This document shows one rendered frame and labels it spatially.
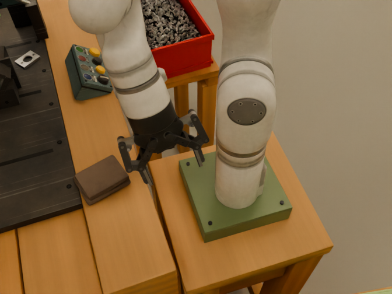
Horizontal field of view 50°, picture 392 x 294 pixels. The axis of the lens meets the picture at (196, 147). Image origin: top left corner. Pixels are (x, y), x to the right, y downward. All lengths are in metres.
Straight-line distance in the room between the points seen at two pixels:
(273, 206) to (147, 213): 0.26
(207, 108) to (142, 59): 0.80
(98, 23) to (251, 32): 0.21
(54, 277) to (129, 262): 0.15
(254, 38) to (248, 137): 0.16
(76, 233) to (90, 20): 0.48
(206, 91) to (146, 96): 0.71
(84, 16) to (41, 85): 0.61
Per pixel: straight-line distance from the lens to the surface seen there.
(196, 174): 0.91
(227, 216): 0.86
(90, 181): 0.88
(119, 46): 0.59
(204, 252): 0.87
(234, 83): 0.62
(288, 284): 1.09
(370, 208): 2.03
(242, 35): 0.62
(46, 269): 0.88
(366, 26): 2.93
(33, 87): 1.14
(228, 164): 0.75
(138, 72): 0.59
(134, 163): 0.71
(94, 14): 0.55
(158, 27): 1.29
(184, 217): 0.91
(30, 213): 0.92
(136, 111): 0.62
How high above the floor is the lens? 1.66
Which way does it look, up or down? 54 degrees down
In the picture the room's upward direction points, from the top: straight up
